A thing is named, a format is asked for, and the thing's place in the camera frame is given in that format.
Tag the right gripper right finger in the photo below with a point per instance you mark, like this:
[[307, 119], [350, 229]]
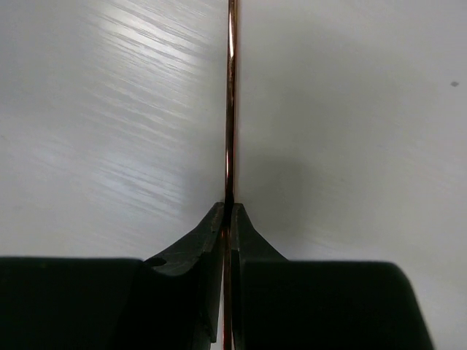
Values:
[[318, 304]]

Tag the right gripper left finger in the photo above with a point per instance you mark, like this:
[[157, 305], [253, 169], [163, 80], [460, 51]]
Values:
[[169, 301]]

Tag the copper chopstick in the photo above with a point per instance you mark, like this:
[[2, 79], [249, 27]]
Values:
[[230, 172]]

